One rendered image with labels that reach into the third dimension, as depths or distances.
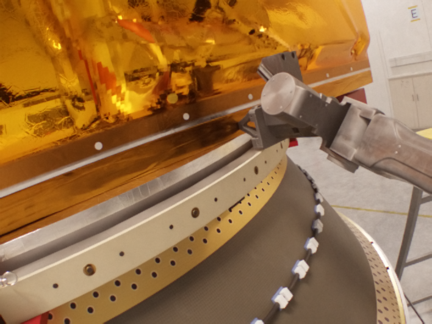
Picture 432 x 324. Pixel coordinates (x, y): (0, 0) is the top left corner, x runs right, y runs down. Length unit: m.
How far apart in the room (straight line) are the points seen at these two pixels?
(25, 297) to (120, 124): 0.26
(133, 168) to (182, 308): 0.22
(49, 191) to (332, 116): 0.39
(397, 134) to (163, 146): 0.33
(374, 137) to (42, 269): 0.39
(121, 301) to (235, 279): 0.18
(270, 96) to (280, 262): 0.31
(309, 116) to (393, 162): 0.11
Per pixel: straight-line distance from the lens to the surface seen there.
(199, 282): 0.45
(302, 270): 0.57
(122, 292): 0.41
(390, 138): 0.33
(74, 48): 0.43
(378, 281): 0.94
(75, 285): 0.36
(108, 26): 0.43
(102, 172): 0.44
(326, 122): 0.38
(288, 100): 0.35
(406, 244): 1.58
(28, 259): 0.41
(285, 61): 0.44
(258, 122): 0.45
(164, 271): 0.43
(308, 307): 0.58
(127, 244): 0.36
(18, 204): 0.43
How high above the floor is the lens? 1.83
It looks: 12 degrees down
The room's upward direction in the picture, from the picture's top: 15 degrees counter-clockwise
